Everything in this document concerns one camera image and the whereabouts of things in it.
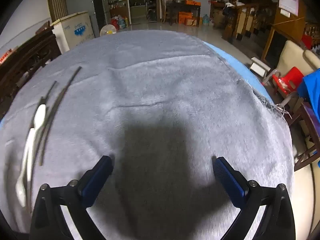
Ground wooden counter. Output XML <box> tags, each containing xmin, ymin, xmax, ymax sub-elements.
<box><xmin>222</xmin><ymin>2</ymin><xmax>280</xmax><ymax>46</ymax></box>

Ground grey fleece cloth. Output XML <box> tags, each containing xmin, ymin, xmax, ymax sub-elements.
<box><xmin>0</xmin><ymin>30</ymin><xmax>294</xmax><ymax>240</ymax></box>

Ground light blue table cover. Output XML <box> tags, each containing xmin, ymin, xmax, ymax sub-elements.
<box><xmin>204</xmin><ymin>42</ymin><xmax>275</xmax><ymax>105</ymax></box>

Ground dark carved wooden bench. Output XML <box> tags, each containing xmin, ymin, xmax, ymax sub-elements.
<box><xmin>0</xmin><ymin>21</ymin><xmax>62</xmax><ymax>120</ymax></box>

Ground blue cloth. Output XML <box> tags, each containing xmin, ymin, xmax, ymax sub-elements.
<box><xmin>297</xmin><ymin>68</ymin><xmax>320</xmax><ymax>120</ymax></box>

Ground thin black chopstick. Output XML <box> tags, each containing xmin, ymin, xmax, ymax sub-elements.
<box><xmin>39</xmin><ymin>66</ymin><xmax>82</xmax><ymax>167</ymax></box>
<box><xmin>27</xmin><ymin>81</ymin><xmax>58</xmax><ymax>130</ymax></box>

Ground cream sofa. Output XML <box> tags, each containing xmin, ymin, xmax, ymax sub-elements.
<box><xmin>275</xmin><ymin>40</ymin><xmax>320</xmax><ymax>80</ymax></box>

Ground dark wooden table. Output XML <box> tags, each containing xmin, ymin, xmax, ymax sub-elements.
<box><xmin>165</xmin><ymin>2</ymin><xmax>202</xmax><ymax>27</ymax></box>

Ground white chest freezer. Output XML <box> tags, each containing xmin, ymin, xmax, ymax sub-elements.
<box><xmin>51</xmin><ymin>10</ymin><xmax>95</xmax><ymax>52</ymax></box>

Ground white low stool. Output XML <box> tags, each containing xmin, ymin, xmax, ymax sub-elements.
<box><xmin>250</xmin><ymin>57</ymin><xmax>271</xmax><ymax>77</ymax></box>

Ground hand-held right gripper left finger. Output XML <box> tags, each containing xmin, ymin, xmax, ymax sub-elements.
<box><xmin>29</xmin><ymin>155</ymin><xmax>113</xmax><ymax>240</ymax></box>

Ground grey tall cabinet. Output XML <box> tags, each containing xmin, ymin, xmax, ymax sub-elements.
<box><xmin>65</xmin><ymin>0</ymin><xmax>105</xmax><ymax>30</ymax></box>

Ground red plastic chair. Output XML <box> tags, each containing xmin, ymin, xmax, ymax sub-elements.
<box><xmin>272</xmin><ymin>67</ymin><xmax>305</xmax><ymax>95</ymax></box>

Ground white electric fan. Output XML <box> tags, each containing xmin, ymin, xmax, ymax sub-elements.
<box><xmin>100</xmin><ymin>24</ymin><xmax>117</xmax><ymax>37</ymax></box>

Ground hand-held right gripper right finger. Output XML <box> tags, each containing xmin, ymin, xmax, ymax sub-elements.
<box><xmin>212</xmin><ymin>156</ymin><xmax>296</xmax><ymax>240</ymax></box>

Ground brown wooden chair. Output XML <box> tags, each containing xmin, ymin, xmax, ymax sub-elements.
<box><xmin>294</xmin><ymin>97</ymin><xmax>320</xmax><ymax>172</ymax></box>

